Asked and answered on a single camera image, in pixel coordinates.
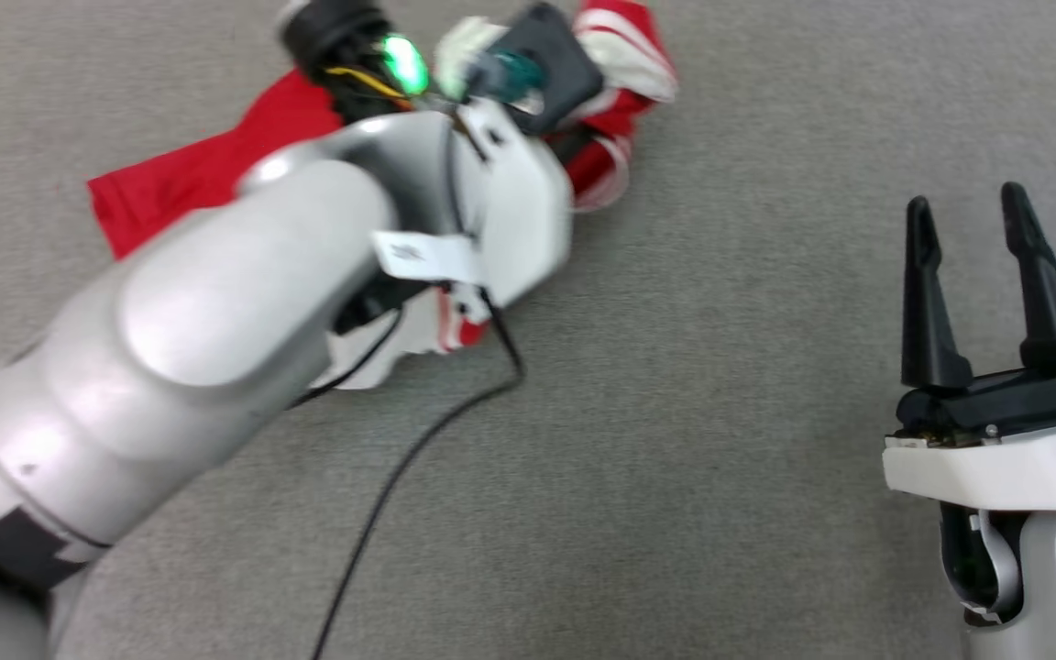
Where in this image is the red and white jersey garment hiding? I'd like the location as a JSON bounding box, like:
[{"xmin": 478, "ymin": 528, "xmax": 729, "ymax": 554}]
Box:
[{"xmin": 88, "ymin": 0, "xmax": 678, "ymax": 391}]

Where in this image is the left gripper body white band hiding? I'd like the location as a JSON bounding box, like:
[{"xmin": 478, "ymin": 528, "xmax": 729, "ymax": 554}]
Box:
[{"xmin": 276, "ymin": 0, "xmax": 577, "ymax": 308}]

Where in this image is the grey fabric sofa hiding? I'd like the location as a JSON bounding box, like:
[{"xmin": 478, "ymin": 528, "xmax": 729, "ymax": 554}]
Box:
[{"xmin": 0, "ymin": 0, "xmax": 1056, "ymax": 660}]

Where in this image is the white paper label tag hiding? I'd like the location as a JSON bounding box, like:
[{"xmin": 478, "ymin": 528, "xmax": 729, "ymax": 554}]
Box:
[{"xmin": 372, "ymin": 229, "xmax": 485, "ymax": 287}]

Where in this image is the thin black cable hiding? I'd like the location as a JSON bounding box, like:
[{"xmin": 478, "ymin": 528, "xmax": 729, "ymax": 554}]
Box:
[{"xmin": 311, "ymin": 289, "xmax": 526, "ymax": 660}]

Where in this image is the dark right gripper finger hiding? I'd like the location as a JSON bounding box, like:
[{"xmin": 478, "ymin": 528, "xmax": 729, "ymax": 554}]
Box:
[
  {"xmin": 901, "ymin": 195, "xmax": 974, "ymax": 391},
  {"xmin": 1000, "ymin": 181, "xmax": 1056, "ymax": 377}
]

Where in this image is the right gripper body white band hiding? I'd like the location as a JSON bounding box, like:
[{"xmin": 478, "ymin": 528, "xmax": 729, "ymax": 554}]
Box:
[{"xmin": 883, "ymin": 356, "xmax": 1056, "ymax": 516}]

